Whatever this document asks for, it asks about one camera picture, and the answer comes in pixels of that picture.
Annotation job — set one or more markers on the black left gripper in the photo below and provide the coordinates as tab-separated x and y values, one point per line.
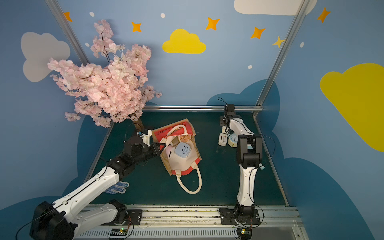
154	148

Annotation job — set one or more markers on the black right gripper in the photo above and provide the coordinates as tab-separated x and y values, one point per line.
225	120

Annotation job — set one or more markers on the pink round alarm clock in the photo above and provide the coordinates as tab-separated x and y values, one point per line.
170	150

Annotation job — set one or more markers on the red burlap canvas bag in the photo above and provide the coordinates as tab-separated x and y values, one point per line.
177	166

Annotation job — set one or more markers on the blue twin-bell alarm clock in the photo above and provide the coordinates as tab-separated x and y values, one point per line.
233	140

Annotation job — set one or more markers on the white rectangular alarm clock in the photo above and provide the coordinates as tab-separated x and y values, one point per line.
222	140

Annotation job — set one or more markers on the tall white box clock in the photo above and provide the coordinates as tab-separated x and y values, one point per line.
225	129

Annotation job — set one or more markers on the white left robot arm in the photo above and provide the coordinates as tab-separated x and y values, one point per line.
63	219

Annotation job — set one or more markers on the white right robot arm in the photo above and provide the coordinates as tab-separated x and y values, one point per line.
249	154

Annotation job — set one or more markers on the orange cartoon alarm clock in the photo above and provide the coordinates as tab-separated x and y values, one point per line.
184	138

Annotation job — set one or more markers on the blue dotted work glove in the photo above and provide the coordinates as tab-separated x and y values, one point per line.
118	188

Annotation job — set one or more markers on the pink cherry blossom tree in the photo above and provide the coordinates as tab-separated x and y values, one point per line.
109	94

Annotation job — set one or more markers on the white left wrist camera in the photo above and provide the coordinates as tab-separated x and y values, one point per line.
145	135

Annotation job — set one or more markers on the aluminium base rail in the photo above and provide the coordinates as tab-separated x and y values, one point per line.
199	222

